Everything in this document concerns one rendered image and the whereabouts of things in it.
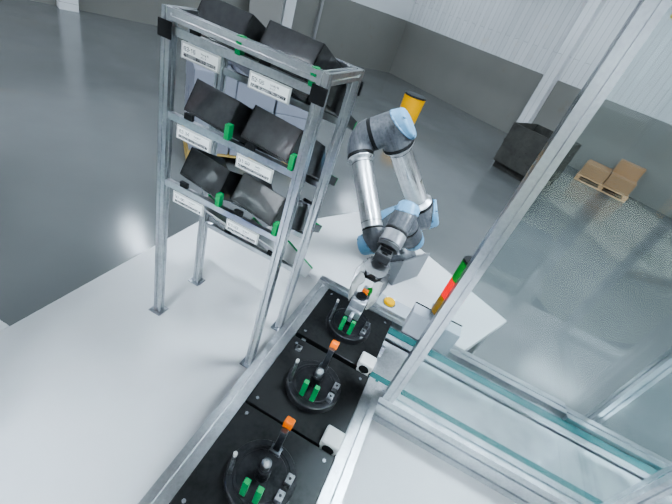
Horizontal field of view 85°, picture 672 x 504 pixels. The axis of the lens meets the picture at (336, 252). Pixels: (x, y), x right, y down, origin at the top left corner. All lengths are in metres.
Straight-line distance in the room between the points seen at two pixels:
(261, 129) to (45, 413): 0.78
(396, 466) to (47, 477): 0.77
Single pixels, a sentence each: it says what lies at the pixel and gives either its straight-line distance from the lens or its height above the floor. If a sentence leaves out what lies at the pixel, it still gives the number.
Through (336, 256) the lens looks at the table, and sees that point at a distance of 1.62.
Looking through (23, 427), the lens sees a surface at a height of 0.86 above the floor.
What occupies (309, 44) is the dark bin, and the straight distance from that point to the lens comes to 0.76.
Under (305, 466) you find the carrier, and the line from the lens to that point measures 0.90.
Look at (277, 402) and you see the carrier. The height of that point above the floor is 0.97.
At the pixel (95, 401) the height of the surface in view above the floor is 0.86.
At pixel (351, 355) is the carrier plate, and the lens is 1.10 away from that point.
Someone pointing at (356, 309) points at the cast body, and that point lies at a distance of 1.08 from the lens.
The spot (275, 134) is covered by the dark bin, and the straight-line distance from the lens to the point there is 0.81.
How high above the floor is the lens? 1.78
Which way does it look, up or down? 34 degrees down
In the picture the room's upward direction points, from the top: 21 degrees clockwise
